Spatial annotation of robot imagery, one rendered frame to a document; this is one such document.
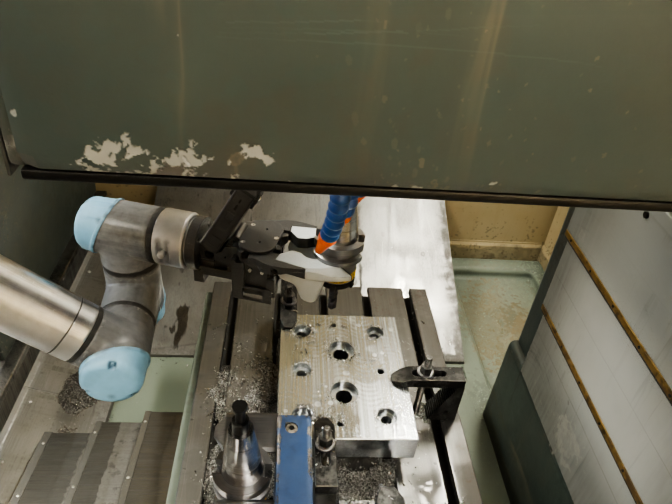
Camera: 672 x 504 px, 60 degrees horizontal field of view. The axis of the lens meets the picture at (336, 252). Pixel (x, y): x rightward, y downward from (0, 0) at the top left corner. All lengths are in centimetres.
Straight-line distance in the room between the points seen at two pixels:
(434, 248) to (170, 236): 115
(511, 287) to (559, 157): 174
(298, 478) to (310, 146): 44
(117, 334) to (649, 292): 69
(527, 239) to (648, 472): 128
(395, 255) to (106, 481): 97
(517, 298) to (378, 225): 53
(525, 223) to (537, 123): 176
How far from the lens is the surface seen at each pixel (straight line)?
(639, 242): 91
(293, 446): 68
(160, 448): 130
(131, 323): 78
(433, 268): 176
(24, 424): 149
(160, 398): 153
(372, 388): 106
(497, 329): 187
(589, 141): 32
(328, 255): 70
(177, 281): 169
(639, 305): 91
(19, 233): 146
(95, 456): 133
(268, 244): 73
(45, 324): 74
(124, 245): 79
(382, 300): 137
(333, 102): 28
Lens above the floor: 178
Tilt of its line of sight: 36 degrees down
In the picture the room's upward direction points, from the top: 6 degrees clockwise
